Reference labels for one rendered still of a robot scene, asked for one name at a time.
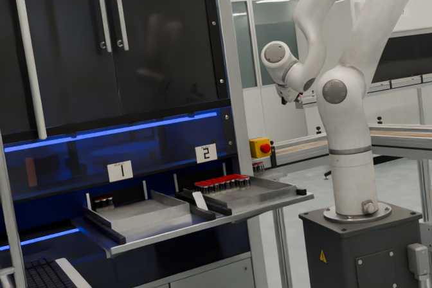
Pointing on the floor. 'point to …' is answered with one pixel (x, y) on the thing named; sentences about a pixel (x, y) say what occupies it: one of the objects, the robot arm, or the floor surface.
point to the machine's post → (238, 112)
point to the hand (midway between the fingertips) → (296, 94)
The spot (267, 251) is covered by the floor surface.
